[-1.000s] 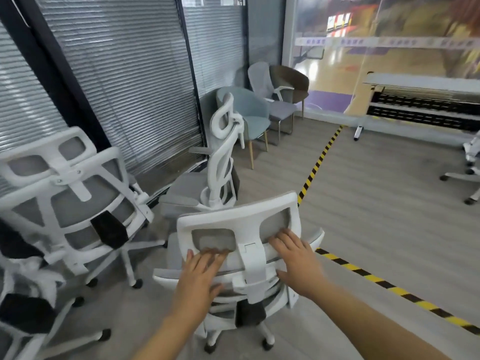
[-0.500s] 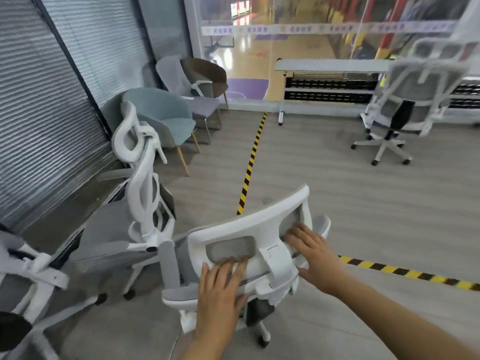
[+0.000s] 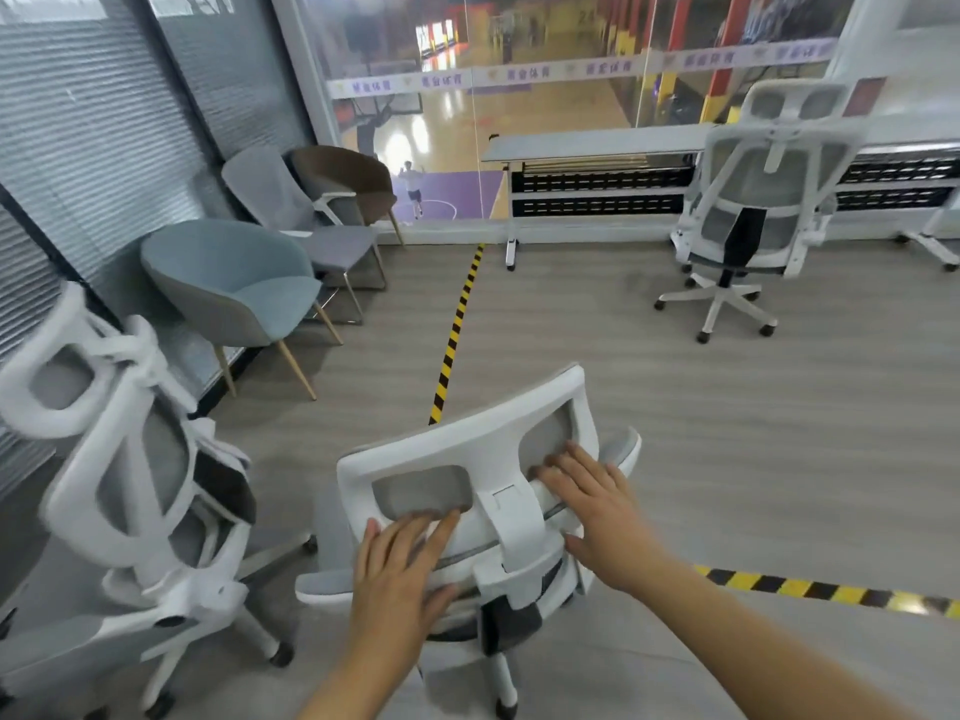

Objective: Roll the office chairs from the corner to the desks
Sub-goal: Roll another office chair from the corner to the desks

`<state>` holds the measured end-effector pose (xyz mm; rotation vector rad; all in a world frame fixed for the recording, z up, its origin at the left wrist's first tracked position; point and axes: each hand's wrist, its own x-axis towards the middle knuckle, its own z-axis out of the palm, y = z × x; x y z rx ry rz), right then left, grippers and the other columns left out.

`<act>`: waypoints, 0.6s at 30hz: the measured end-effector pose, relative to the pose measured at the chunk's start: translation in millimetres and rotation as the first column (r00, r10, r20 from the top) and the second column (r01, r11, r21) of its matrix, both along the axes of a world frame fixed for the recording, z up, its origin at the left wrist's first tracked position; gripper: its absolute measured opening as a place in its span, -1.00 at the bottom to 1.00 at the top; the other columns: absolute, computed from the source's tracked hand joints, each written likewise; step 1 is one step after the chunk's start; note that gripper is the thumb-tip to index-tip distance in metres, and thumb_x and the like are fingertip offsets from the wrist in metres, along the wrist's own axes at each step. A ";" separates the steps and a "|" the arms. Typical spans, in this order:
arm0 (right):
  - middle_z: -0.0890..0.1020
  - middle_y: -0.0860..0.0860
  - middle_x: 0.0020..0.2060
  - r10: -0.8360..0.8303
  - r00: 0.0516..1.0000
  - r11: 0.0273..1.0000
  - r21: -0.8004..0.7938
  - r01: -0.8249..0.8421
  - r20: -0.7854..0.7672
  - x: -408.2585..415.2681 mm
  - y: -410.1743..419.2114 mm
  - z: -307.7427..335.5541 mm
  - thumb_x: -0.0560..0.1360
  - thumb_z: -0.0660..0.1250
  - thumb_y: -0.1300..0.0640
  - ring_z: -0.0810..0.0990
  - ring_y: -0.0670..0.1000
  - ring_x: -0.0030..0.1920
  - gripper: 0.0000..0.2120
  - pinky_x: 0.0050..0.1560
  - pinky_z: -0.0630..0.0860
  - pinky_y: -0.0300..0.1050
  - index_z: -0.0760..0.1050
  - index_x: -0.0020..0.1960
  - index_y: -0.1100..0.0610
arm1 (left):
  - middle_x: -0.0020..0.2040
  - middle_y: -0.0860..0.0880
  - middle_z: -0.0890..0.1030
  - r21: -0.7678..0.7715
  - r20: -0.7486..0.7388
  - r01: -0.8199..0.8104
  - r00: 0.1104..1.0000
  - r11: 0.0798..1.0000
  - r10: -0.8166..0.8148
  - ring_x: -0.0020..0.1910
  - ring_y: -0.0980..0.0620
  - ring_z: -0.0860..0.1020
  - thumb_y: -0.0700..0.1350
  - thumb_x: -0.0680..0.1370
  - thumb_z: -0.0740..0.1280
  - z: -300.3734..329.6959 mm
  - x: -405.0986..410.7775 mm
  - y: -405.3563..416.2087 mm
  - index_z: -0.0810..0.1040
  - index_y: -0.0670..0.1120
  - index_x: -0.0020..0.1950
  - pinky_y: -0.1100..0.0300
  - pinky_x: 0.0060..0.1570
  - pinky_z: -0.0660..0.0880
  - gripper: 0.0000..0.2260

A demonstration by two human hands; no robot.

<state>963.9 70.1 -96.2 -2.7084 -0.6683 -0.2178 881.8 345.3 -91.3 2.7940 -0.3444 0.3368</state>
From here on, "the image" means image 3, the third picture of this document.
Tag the basketball hoop stand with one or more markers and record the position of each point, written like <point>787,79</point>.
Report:
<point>371,134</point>

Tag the person's left hand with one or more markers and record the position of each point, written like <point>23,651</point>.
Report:
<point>397,592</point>

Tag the black yellow floor tape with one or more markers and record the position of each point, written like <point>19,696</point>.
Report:
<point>454,337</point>
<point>825,590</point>

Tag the white grey mesh office chair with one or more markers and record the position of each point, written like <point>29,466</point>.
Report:
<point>776,146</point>
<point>510,509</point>
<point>97,457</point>

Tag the row of red yellow pillars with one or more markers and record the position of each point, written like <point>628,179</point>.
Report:
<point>731,37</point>

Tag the blue grey tub chair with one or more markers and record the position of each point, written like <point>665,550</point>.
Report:
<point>225,277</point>

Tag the grey folding table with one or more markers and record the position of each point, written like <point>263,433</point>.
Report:
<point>585,142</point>
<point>915,134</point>

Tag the brown shell chair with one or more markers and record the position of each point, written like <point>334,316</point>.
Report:
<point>345,176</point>

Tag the person's right hand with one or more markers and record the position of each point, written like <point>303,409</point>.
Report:
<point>607,532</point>

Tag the person's right forearm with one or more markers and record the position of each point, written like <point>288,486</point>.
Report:
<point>750,652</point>

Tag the grey armchair with metal legs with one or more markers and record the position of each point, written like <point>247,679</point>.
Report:
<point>262,187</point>

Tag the white printed window strip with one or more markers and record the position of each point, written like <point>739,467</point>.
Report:
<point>525,73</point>

